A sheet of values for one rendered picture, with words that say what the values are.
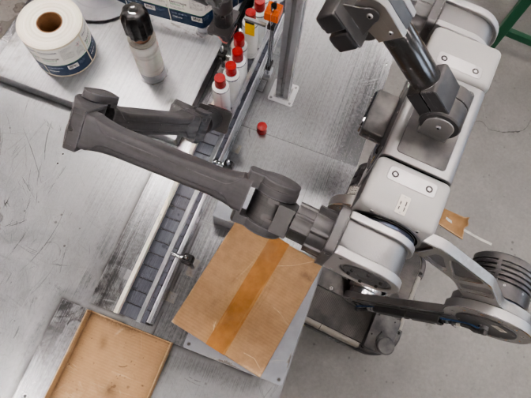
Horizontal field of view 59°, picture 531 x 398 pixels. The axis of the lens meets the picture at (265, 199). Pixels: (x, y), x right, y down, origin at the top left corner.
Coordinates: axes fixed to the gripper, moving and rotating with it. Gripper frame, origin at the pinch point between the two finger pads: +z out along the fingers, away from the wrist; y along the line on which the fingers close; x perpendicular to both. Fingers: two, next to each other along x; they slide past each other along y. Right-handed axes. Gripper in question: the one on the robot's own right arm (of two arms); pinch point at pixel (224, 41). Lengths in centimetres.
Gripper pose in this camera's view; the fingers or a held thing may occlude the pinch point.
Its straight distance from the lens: 153.3
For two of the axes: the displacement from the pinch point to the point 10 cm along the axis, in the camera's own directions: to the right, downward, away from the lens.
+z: -0.4, 3.2, 9.5
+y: -3.6, 8.8, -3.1
